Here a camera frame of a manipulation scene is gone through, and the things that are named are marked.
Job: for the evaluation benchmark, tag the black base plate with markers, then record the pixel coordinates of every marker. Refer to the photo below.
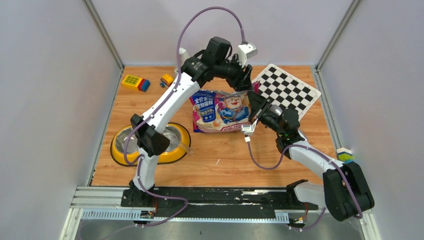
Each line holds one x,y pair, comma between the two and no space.
216,202

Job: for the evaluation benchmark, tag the black white checkerboard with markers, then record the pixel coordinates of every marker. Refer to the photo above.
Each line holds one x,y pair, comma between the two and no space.
285,90

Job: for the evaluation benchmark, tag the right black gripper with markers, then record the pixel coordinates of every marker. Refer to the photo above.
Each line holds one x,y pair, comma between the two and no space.
258,106

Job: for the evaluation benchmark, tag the yellow blue red toy block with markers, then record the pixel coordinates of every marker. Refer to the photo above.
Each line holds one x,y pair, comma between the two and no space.
136,83

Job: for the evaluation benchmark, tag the small yellow toy car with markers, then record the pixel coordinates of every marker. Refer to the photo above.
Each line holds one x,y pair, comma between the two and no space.
166,81

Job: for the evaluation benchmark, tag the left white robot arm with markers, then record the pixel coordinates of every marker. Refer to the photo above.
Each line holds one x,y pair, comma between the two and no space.
215,61

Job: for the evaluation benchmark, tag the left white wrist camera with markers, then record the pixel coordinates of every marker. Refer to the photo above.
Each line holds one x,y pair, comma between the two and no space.
244,52

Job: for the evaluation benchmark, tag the stacked coloured blocks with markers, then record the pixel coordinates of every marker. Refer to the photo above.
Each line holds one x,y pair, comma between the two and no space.
345,155

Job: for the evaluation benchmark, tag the yellow double pet bowl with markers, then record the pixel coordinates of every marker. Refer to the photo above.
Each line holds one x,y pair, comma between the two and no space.
180,144

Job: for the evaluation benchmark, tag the aluminium rail frame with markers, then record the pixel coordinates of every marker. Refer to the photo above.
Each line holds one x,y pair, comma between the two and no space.
96,213

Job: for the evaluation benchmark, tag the colourful pet food bag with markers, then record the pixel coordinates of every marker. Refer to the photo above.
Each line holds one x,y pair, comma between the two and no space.
216,111

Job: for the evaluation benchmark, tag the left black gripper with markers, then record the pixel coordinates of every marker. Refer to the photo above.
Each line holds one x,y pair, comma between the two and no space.
242,81

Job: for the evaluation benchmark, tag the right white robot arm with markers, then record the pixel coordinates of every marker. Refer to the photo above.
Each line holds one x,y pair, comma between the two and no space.
344,191

